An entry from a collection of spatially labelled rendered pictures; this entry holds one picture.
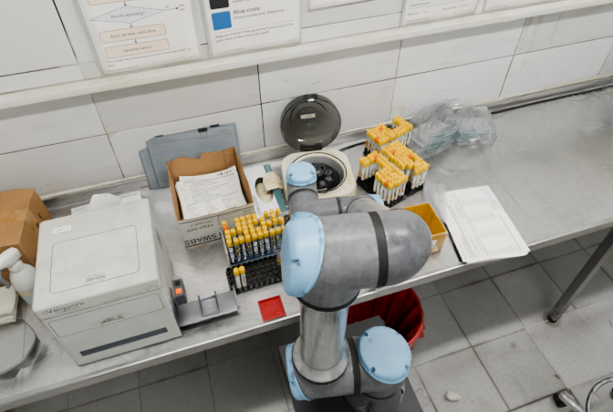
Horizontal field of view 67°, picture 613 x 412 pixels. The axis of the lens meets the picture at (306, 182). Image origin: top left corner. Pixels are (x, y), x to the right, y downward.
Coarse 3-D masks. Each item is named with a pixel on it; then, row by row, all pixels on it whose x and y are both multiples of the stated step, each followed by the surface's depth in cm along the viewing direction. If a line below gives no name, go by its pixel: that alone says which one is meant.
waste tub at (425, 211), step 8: (408, 208) 151; (416, 208) 153; (424, 208) 154; (432, 208) 151; (424, 216) 157; (432, 216) 151; (432, 224) 152; (440, 224) 147; (432, 232) 154; (440, 232) 148; (432, 240) 145; (440, 240) 146; (432, 248) 148; (440, 248) 149
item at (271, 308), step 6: (264, 300) 138; (270, 300) 138; (276, 300) 138; (264, 306) 137; (270, 306) 137; (276, 306) 137; (282, 306) 136; (264, 312) 136; (270, 312) 136; (276, 312) 136; (282, 312) 136; (264, 318) 134; (270, 318) 134
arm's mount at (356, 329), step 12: (348, 324) 125; (360, 324) 125; (372, 324) 125; (348, 336) 123; (288, 384) 115; (408, 384) 115; (408, 396) 113; (300, 408) 111; (312, 408) 111; (324, 408) 111; (336, 408) 111; (348, 408) 111; (408, 408) 111; (420, 408) 111
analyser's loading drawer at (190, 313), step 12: (204, 300) 134; (216, 300) 131; (228, 300) 134; (180, 312) 132; (192, 312) 132; (204, 312) 132; (216, 312) 130; (228, 312) 132; (240, 312) 134; (180, 324) 129
